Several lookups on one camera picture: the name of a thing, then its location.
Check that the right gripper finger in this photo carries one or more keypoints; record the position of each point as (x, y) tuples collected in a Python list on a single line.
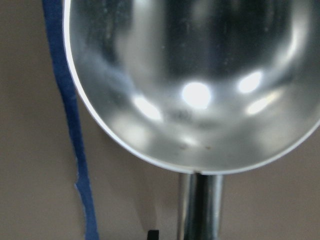
[(153, 234)]

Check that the metal ice scoop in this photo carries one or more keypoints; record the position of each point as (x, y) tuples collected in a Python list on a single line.
[(205, 88)]

